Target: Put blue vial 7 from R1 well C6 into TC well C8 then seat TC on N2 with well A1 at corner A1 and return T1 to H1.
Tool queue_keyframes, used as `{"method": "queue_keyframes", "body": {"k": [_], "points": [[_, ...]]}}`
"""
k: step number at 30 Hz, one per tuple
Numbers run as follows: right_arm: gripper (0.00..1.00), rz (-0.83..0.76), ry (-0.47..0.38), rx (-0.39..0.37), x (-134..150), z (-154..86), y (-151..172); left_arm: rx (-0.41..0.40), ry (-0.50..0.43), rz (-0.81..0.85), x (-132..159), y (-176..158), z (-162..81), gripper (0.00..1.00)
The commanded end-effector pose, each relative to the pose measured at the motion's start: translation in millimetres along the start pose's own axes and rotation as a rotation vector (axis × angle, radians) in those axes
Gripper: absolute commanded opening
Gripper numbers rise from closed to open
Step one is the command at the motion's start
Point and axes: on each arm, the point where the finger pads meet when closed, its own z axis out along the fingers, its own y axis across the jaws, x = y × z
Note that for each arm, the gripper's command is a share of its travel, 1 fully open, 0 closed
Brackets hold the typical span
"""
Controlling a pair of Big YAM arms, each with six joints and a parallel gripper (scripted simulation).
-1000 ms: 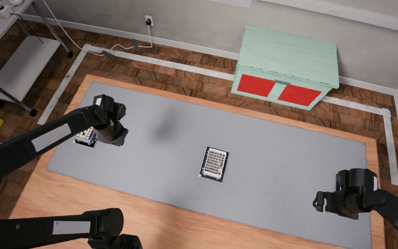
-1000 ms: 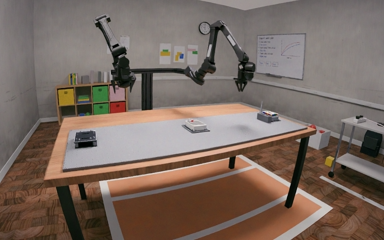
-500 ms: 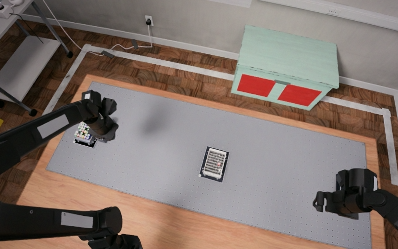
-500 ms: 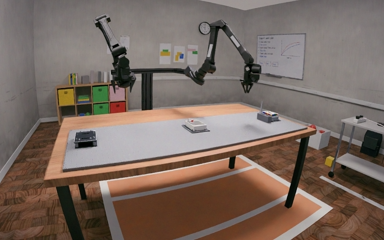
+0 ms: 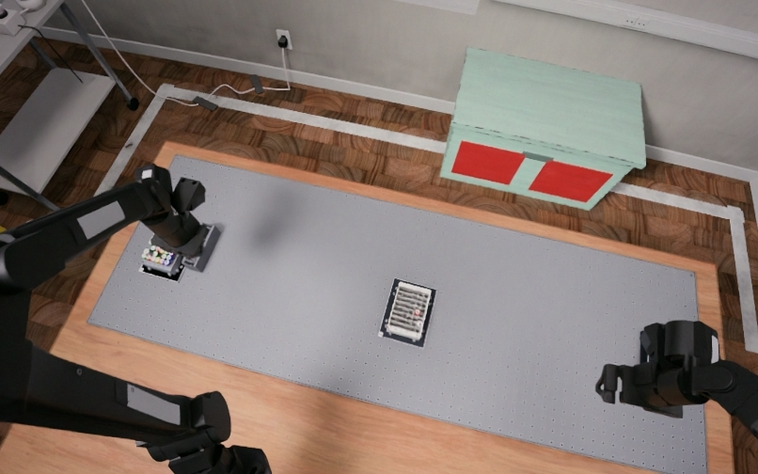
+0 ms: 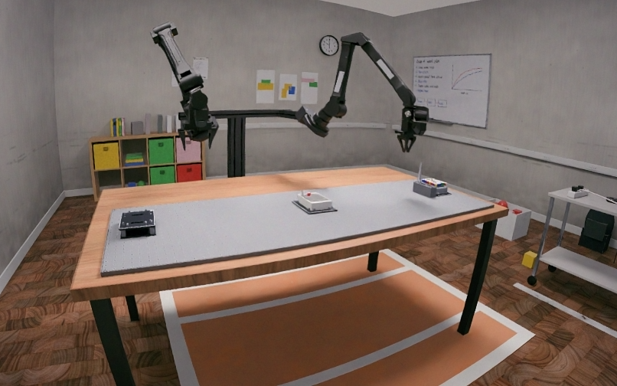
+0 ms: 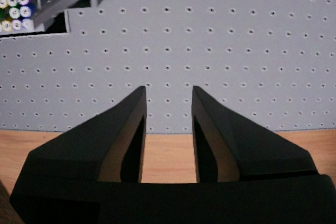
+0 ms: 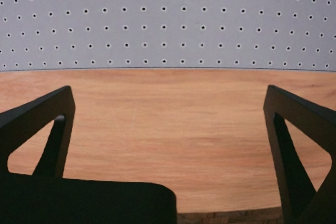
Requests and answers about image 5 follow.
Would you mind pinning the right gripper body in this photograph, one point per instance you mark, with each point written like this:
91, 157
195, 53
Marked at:
645, 396

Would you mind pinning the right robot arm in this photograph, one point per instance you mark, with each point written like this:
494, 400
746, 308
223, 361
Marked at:
670, 345

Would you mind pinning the white tube rack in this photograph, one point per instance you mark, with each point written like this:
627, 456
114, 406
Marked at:
400, 323

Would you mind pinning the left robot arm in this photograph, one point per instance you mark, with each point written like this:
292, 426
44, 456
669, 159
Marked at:
43, 389

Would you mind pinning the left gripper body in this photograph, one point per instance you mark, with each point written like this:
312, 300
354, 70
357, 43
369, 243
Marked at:
179, 241

